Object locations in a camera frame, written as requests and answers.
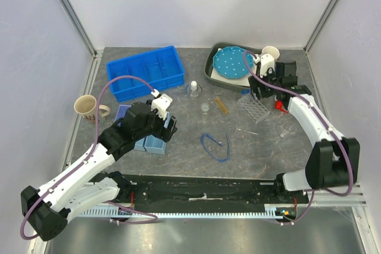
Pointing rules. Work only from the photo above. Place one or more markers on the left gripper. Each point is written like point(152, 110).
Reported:
point(161, 133)

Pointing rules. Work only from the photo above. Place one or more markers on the light blue cable duct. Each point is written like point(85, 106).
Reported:
point(108, 211)

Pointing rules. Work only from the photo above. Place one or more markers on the light blue middle box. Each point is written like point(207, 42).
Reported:
point(140, 145)

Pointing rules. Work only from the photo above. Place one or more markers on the blue divided plastic bin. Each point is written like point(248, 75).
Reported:
point(161, 68)

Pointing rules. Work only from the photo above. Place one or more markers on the clear test tube rack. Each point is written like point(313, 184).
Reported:
point(254, 108)

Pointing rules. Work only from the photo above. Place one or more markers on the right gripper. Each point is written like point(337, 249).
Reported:
point(255, 84)

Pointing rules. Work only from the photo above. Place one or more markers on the purple small box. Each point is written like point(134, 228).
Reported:
point(119, 117)

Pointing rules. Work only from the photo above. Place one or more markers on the dropper bottle white cap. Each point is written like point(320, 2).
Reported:
point(193, 89)

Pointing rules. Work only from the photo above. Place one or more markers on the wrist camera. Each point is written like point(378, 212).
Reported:
point(161, 103)
point(266, 65)

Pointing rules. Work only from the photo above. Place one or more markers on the white square plate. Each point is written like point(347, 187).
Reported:
point(228, 66)

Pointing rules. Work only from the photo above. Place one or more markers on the small glass beaker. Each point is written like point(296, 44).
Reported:
point(204, 108)

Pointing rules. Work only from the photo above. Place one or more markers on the blue dotted plate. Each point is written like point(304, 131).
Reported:
point(228, 62)

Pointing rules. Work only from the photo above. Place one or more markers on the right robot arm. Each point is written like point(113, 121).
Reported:
point(333, 162)

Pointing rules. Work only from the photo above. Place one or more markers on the clear safety goggles blue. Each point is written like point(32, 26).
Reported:
point(210, 144)

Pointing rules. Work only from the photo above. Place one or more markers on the beige floral mug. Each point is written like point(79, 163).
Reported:
point(85, 106)

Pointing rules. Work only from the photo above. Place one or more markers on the light blue box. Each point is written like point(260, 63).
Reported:
point(154, 145)
point(140, 145)

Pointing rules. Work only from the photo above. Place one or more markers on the pink mug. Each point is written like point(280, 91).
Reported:
point(271, 50)

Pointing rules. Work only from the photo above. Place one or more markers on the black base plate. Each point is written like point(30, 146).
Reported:
point(198, 195)

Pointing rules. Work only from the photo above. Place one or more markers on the light blue right box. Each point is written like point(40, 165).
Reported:
point(154, 145)

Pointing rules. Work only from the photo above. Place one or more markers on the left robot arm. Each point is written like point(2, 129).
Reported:
point(50, 207)

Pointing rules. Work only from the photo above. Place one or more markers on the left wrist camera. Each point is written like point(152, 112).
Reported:
point(161, 103)

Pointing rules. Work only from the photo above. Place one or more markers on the grey oval tray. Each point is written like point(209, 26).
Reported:
point(217, 80)

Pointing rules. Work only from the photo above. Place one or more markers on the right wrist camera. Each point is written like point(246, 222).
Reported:
point(266, 65)

